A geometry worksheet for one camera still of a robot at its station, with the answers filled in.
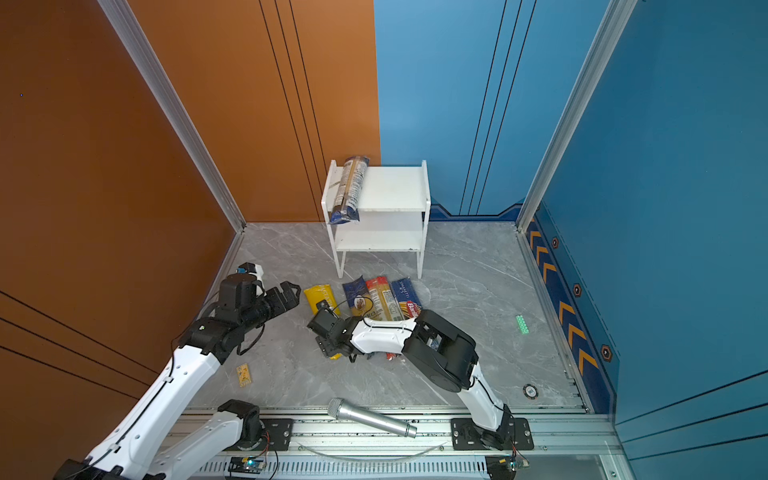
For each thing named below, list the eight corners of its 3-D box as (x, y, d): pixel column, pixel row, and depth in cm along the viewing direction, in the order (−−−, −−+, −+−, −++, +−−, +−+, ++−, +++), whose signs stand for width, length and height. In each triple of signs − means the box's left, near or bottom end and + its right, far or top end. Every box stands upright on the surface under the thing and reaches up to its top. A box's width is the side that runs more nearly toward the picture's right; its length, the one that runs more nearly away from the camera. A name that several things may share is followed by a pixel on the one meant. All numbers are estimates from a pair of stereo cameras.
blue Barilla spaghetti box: (401, 311, 97) (401, 306, 94) (392, 286, 103) (392, 281, 101) (420, 306, 98) (421, 301, 96) (410, 282, 104) (410, 276, 102)
